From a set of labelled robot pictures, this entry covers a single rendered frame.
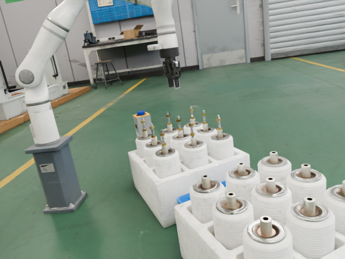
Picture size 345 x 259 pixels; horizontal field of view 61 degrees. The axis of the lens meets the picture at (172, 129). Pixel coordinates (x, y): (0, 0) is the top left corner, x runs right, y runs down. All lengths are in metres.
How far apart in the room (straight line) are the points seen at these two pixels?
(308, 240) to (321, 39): 5.78
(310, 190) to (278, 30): 5.41
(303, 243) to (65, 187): 0.97
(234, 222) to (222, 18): 5.51
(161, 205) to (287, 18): 5.41
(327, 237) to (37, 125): 1.06
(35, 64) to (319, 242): 1.07
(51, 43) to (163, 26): 0.43
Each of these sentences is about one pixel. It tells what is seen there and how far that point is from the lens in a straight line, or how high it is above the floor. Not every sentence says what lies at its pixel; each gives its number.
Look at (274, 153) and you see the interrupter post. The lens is 0.92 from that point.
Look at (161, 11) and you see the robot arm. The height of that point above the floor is 0.74.
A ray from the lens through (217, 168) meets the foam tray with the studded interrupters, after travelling 1.11.
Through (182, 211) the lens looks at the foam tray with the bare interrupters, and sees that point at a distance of 0.85.
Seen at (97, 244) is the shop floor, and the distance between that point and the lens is 1.13.
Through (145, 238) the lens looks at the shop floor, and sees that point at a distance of 1.09.
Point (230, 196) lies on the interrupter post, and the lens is 0.70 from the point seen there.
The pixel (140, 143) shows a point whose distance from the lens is 1.26.
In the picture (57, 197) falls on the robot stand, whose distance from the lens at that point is 1.38.
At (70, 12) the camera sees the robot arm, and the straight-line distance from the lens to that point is 1.26.
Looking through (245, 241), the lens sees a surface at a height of 0.24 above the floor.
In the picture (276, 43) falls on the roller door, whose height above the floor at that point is 0.30.
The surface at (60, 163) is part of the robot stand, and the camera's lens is 1.31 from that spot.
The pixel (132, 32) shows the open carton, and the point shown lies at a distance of 5.69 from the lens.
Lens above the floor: 0.64
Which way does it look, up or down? 17 degrees down
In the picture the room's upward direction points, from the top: 8 degrees counter-clockwise
